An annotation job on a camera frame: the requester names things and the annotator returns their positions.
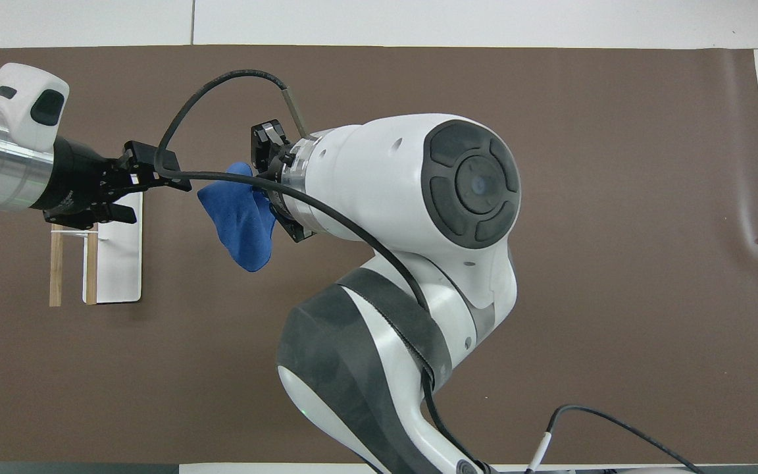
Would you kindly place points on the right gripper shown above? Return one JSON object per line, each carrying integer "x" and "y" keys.
{"x": 267, "y": 148}

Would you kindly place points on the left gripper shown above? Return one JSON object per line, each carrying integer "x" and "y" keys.
{"x": 79, "y": 176}

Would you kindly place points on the blue towel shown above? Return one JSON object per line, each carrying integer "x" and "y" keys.
{"x": 241, "y": 224}

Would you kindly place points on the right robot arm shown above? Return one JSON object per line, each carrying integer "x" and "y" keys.
{"x": 379, "y": 217}

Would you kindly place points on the wooden rack with white base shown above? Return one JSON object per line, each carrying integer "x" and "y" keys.
{"x": 119, "y": 263}

